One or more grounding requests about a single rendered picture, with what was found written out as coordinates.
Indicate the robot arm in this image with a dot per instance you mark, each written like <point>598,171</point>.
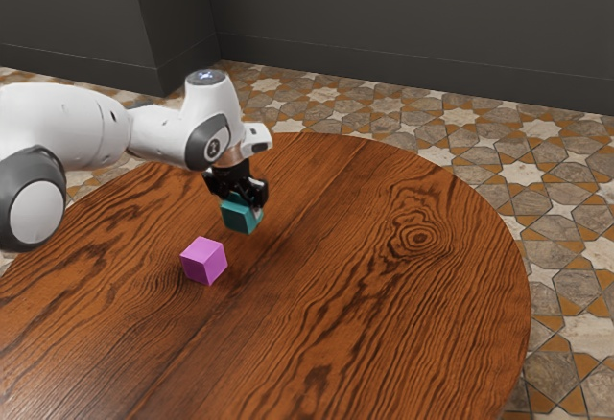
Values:
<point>72,123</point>

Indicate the teal block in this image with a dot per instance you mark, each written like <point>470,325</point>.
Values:
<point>238,215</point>

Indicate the purple block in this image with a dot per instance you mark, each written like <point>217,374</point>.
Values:
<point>203,260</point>

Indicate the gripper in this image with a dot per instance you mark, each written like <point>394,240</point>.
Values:
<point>230,179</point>

